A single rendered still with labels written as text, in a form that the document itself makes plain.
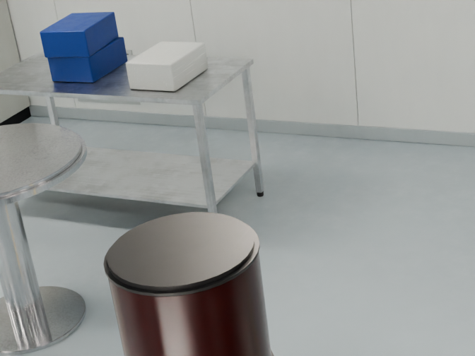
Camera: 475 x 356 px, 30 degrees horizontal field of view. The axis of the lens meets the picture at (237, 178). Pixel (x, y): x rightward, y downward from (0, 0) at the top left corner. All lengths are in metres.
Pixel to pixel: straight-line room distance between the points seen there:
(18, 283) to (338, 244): 1.75
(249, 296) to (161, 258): 0.03
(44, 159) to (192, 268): 3.97
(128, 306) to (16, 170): 3.92
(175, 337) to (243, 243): 0.04
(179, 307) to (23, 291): 4.36
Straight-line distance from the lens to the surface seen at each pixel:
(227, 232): 0.29
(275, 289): 4.66
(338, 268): 4.80
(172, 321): 0.27
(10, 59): 7.51
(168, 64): 4.89
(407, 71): 6.07
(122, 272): 0.28
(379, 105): 6.21
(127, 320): 0.28
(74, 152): 4.25
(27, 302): 4.65
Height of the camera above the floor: 2.49
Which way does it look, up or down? 25 degrees down
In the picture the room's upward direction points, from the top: 7 degrees counter-clockwise
